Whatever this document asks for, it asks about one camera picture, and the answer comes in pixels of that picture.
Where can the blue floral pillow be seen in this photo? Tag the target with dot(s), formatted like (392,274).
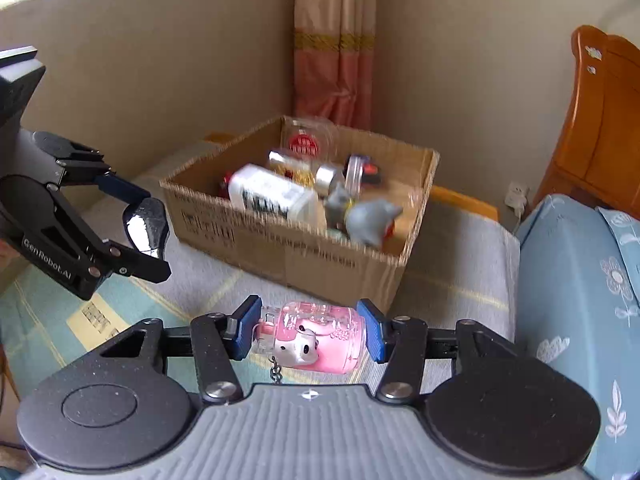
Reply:
(626,231)

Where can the white translucent plastic bottle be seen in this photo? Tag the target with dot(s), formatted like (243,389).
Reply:
(253,188)

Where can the red toy train car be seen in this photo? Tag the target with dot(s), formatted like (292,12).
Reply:
(223,186)

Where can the clear plastic lidded container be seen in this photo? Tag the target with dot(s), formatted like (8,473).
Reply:
(310,137)

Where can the checked green grey blanket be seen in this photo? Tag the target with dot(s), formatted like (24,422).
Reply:
(462,266)

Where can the black and red toy locomotive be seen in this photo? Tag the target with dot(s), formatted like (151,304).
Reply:
(371,174)

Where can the pink curtain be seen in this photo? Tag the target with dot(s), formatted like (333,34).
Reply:
(333,60)

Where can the brown cardboard box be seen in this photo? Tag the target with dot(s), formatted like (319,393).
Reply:
(315,259)

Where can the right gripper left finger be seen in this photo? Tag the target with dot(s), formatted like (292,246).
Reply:
(218,339)

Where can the pink cartoon keychain bottle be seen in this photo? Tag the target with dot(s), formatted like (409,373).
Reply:
(320,339)

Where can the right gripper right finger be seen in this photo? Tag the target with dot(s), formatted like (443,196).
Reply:
(400,344)

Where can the black glossy oval device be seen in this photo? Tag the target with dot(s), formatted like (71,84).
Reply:
(147,227)

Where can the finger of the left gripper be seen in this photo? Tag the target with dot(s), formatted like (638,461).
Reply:
(74,164)
(43,227)

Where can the glass bottle silver cap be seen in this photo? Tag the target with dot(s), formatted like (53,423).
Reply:
(323,177)

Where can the blue floral bed sheet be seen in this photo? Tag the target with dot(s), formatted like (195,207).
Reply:
(578,311)

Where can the grey cat figurine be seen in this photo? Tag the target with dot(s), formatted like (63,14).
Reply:
(364,222)

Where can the clear plastic jar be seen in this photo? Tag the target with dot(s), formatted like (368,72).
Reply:
(390,189)

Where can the wooden bed headboard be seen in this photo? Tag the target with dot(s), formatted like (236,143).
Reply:
(596,159)

